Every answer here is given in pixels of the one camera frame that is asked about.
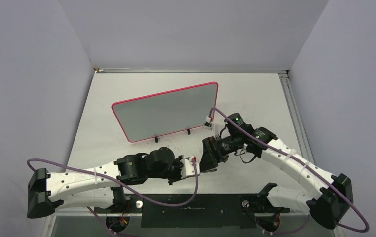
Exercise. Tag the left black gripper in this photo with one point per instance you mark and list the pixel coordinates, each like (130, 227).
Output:
(177, 161)

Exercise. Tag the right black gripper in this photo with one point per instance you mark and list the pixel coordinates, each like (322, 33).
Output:
(212, 154)

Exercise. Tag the pink framed whiteboard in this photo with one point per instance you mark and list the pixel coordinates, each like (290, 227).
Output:
(167, 112)

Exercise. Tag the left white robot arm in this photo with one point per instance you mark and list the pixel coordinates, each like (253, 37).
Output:
(103, 186)

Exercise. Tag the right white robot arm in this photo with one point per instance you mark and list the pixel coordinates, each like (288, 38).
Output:
(326, 197)

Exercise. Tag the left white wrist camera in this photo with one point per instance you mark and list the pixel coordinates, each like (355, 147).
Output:
(190, 167)

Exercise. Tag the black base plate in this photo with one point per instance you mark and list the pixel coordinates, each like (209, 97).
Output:
(205, 211)

